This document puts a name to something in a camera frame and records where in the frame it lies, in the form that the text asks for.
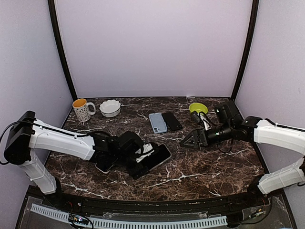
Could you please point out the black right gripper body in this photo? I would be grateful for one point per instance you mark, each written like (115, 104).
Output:
(201, 132)

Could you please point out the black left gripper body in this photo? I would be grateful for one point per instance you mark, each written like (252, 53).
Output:
(136, 172)

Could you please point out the black phone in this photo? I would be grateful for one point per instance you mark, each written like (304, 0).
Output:
(172, 121)

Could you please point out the light blue phone case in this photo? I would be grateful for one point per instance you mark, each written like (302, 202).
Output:
(157, 122)

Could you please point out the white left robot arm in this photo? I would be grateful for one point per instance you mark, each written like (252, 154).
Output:
(98, 147)

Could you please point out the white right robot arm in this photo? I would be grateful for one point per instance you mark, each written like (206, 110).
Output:
(260, 131)

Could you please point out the phone in pink case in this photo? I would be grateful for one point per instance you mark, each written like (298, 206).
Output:
(103, 167)

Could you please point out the green bowl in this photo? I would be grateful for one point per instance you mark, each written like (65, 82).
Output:
(198, 108)

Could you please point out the white scalloped bowl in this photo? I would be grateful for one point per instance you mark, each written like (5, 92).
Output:
(110, 108)

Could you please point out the white patterned mug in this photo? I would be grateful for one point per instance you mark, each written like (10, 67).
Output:
(83, 109)

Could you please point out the left green circuit board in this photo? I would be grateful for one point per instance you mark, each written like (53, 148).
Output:
(77, 220)

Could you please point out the green circuit board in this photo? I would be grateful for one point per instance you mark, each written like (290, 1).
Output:
(257, 213)
(77, 220)

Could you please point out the right green circuit board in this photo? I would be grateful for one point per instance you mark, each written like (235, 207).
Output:
(257, 213)

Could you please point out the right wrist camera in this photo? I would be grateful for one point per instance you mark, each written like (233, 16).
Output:
(227, 113)

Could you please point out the black front rail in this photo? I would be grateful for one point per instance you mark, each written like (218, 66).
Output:
(97, 206)

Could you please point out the white slotted cable duct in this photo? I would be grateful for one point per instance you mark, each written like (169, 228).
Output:
(98, 223)

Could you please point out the black right frame post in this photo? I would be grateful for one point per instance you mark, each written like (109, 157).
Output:
(247, 47)

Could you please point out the black frame post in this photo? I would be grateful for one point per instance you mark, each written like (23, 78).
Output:
(247, 47)
(60, 48)

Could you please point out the black left frame post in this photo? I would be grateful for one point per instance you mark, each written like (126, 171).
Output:
(60, 48)

